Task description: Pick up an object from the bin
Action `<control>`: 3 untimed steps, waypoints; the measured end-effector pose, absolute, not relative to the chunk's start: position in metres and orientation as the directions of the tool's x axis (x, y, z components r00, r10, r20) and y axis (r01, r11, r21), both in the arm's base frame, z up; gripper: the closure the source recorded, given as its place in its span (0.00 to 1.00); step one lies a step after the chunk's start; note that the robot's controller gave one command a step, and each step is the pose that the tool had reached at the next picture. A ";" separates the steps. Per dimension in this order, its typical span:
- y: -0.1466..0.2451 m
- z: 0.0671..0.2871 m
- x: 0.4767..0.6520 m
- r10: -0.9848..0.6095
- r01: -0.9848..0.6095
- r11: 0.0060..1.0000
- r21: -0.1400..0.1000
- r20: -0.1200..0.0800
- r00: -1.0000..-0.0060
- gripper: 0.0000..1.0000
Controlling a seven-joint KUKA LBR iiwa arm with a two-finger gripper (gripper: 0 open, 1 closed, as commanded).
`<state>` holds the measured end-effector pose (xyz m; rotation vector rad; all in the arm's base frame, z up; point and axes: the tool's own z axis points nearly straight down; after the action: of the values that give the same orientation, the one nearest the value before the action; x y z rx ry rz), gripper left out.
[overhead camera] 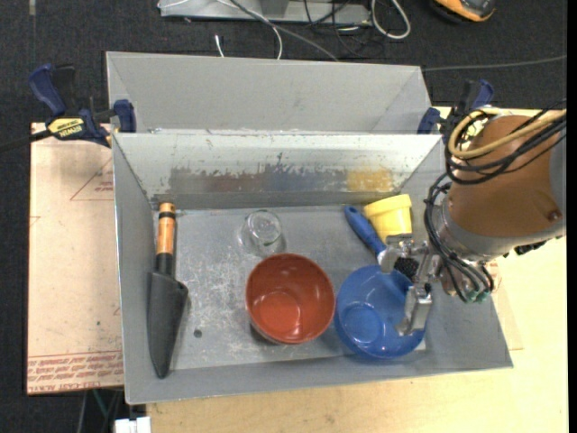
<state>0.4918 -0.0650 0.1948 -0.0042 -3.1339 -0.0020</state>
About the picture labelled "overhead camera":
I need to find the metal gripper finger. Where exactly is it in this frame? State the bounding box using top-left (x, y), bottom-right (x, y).
top-left (380, 236), bottom-right (429, 274)
top-left (396, 284), bottom-right (435, 337)

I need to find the yellow plastic cup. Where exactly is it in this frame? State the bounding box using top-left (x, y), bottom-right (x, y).
top-left (362, 193), bottom-right (414, 245)

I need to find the blue bowl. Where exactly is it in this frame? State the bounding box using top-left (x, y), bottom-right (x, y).
top-left (333, 263), bottom-right (427, 362)

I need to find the red-brown bowl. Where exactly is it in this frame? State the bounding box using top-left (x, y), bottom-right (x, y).
top-left (244, 253), bottom-right (337, 346)

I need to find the clear glass cup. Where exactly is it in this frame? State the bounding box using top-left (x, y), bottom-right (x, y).
top-left (235, 209), bottom-right (288, 258)

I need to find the grey metal bin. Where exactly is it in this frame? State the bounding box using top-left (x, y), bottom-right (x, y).
top-left (105, 51), bottom-right (515, 406)

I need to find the brown cardboard board, red print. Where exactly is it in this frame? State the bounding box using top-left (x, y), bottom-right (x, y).
top-left (26, 122), bottom-right (125, 396)

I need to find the blue-handled brush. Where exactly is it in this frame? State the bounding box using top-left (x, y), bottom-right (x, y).
top-left (343, 204), bottom-right (419, 281)

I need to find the black trowel with orange handle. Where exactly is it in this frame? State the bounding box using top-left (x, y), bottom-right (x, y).
top-left (146, 201), bottom-right (190, 380)

